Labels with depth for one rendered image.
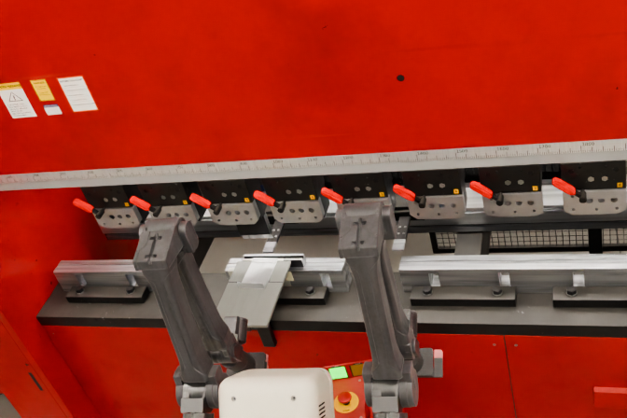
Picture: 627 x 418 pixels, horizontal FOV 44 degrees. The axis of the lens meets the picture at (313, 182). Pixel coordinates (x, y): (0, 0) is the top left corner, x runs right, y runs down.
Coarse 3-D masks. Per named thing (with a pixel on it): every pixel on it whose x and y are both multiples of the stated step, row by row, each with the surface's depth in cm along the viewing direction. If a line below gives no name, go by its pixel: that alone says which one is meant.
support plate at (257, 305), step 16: (240, 272) 242; (272, 272) 238; (240, 288) 236; (256, 288) 234; (272, 288) 232; (224, 304) 232; (240, 304) 230; (256, 304) 228; (272, 304) 227; (256, 320) 223
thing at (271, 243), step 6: (270, 210) 257; (270, 216) 257; (270, 222) 259; (276, 222) 256; (276, 228) 254; (282, 228) 254; (276, 234) 251; (270, 240) 250; (276, 240) 249; (264, 246) 248; (270, 246) 247; (264, 252) 246; (270, 252) 246
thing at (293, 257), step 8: (248, 256) 247; (256, 256) 246; (264, 256) 245; (272, 256) 244; (280, 256) 244; (288, 256) 243; (296, 256) 242; (304, 256) 242; (296, 264) 241; (304, 264) 242
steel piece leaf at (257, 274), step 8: (256, 264) 243; (264, 264) 242; (272, 264) 241; (248, 272) 240; (256, 272) 239; (264, 272) 238; (248, 280) 237; (256, 280) 237; (264, 280) 236; (264, 288) 233
